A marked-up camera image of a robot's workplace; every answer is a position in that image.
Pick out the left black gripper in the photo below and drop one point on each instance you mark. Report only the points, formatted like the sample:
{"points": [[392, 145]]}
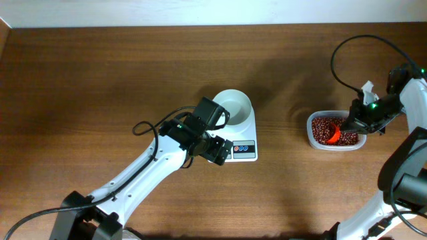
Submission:
{"points": [[221, 150]]}

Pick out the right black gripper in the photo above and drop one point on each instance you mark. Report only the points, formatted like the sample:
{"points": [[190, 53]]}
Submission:
{"points": [[355, 118]]}

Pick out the red plastic scoop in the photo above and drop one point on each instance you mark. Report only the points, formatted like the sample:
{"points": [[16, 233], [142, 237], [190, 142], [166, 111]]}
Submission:
{"points": [[336, 136]]}

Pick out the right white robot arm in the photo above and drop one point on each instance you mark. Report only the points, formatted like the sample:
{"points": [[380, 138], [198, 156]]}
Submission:
{"points": [[401, 192]]}

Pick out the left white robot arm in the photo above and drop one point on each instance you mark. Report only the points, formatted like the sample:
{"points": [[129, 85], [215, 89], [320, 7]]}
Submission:
{"points": [[182, 135]]}

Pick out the white digital kitchen scale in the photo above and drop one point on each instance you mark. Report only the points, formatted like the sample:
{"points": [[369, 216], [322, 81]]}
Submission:
{"points": [[244, 140]]}

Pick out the white round bowl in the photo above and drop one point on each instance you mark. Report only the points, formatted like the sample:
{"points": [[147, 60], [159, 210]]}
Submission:
{"points": [[236, 103]]}

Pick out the clear plastic bean container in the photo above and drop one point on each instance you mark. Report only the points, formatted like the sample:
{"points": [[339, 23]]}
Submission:
{"points": [[343, 114]]}

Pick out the red beans in container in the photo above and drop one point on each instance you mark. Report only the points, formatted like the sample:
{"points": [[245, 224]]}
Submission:
{"points": [[323, 130]]}

